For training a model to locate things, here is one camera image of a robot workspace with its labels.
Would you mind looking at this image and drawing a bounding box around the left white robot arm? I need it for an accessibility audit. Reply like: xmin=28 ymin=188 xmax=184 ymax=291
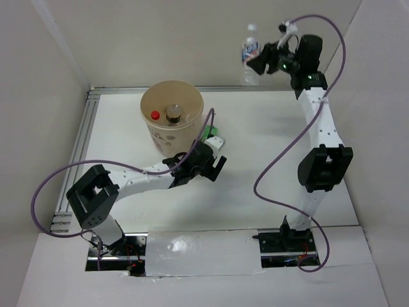
xmin=66 ymin=136 xmax=227 ymax=256

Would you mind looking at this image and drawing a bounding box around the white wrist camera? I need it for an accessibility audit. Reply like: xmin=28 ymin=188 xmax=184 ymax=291
xmin=204 ymin=136 xmax=226 ymax=154
xmin=277 ymin=20 xmax=298 ymax=49

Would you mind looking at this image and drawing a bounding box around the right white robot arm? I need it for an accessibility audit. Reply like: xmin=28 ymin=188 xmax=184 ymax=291
xmin=248 ymin=35 xmax=353 ymax=251

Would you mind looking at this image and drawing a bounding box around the purple cable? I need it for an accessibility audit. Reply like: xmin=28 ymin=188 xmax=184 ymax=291
xmin=30 ymin=107 xmax=215 ymax=271
xmin=254 ymin=14 xmax=348 ymax=272

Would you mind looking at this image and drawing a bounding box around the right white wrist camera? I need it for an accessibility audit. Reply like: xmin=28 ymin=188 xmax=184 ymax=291
xmin=277 ymin=20 xmax=298 ymax=49

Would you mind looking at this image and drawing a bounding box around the clear crushed bottle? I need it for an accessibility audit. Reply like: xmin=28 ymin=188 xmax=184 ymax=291
xmin=166 ymin=104 xmax=182 ymax=127

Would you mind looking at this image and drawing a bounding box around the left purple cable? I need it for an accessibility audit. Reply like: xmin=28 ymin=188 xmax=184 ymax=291
xmin=30 ymin=107 xmax=215 ymax=271

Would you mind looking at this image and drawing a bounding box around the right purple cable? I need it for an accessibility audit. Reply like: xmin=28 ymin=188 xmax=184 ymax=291
xmin=254 ymin=14 xmax=348 ymax=272

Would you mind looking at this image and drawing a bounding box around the aluminium frame rail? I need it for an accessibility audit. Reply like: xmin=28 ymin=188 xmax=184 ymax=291
xmin=50 ymin=85 xmax=316 ymax=233

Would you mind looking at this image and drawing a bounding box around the green plastic bottle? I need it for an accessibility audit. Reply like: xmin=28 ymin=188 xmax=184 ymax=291
xmin=201 ymin=125 xmax=219 ymax=142

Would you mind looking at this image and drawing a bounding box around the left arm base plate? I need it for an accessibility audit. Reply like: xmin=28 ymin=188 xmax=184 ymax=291
xmin=85 ymin=233 xmax=148 ymax=277

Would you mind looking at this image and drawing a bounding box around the white-label clear bottle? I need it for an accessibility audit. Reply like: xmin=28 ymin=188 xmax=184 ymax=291
xmin=241 ymin=24 xmax=261 ymax=86

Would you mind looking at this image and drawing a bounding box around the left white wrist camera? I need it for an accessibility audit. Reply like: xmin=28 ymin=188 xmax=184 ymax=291
xmin=204 ymin=136 xmax=226 ymax=154

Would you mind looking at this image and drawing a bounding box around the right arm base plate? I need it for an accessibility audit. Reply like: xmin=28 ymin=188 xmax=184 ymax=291
xmin=252 ymin=230 xmax=320 ymax=269

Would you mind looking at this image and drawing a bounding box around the large red-label clear bottle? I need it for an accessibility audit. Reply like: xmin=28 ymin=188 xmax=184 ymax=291
xmin=150 ymin=110 xmax=161 ymax=121

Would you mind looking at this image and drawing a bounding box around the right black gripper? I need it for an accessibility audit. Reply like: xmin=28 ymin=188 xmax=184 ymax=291
xmin=245 ymin=36 xmax=300 ymax=76

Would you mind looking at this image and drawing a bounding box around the beige round bin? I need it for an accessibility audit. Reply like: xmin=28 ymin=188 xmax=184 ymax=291
xmin=140 ymin=80 xmax=204 ymax=157

